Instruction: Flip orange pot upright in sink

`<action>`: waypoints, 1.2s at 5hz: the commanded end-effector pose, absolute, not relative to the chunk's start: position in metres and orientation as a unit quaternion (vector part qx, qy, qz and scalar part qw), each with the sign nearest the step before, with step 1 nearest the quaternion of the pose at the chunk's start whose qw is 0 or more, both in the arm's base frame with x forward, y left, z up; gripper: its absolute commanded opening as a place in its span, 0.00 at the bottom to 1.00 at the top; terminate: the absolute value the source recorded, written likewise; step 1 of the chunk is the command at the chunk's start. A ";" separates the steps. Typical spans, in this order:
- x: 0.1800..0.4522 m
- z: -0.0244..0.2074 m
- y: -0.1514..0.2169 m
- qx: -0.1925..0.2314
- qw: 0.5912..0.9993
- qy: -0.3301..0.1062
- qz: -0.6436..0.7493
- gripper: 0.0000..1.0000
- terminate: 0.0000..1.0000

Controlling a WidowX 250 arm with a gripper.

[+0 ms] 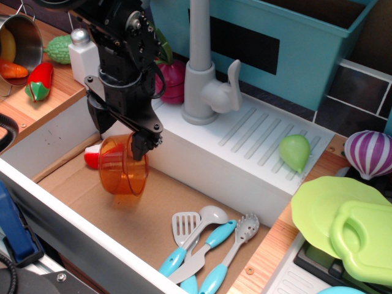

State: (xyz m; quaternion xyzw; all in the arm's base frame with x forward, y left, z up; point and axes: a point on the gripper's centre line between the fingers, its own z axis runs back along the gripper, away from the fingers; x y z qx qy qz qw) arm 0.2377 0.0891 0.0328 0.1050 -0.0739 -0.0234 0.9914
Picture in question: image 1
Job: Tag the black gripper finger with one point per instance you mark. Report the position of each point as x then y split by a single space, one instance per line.
143 142
101 118

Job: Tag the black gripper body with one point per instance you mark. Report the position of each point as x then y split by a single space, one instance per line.
129 103

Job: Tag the orange transparent plastic pot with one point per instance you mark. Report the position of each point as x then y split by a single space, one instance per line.
119 172

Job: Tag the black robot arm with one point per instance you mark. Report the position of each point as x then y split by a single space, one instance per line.
126 82

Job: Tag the steel pot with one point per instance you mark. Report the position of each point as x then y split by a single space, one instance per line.
28 41

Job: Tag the white toy sink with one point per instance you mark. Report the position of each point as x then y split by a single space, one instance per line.
234 160

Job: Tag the red white toy mushroom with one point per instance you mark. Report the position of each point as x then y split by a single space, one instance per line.
91 156

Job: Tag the magenta toy beet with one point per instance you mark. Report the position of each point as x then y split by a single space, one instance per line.
173 72

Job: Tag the white salt shaker silver cap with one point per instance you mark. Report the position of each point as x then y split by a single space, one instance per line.
84 55

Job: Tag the red toy chili pepper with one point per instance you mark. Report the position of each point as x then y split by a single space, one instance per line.
39 82

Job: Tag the grey toy faucet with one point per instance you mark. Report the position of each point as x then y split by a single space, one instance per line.
205 97

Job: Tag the green toy bitter gourd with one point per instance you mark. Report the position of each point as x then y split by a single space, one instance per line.
58 49

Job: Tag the orange toy carrot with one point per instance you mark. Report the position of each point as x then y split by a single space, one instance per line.
12 70

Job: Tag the yellow toy fruit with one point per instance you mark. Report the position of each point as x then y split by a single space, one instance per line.
8 45

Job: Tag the blue clamp block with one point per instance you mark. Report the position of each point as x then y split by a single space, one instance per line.
21 242

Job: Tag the green toy pear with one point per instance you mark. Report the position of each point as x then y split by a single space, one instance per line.
295 150

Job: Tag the teal plastic bin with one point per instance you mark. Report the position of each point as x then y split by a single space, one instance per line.
291 49

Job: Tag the lime green plate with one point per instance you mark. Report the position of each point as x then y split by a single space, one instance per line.
316 202

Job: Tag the black toy stove top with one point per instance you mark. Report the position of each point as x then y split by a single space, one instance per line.
329 269

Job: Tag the purple striped toy onion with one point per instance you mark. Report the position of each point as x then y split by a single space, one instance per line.
369 152

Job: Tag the lime green cutting board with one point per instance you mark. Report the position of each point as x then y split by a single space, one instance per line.
361 236

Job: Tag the light blue bowl rim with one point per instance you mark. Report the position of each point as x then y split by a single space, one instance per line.
340 290

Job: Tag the grey slotted spatula blue handle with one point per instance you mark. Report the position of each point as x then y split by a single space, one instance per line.
183 224

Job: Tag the grey ladle blue handle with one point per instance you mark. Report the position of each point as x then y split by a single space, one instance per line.
209 215

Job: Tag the grey toy knife blue handle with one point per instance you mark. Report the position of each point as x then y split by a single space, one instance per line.
197 261

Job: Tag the grey pasta server blue handle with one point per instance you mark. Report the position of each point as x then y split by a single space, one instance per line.
246 228

